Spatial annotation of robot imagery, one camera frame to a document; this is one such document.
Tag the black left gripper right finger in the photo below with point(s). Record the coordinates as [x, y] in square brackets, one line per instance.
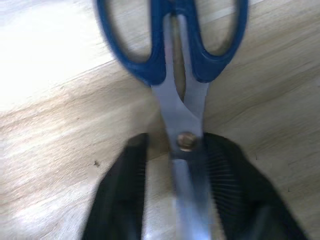
[240, 200]

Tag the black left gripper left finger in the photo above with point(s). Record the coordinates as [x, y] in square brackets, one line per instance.
[122, 195]

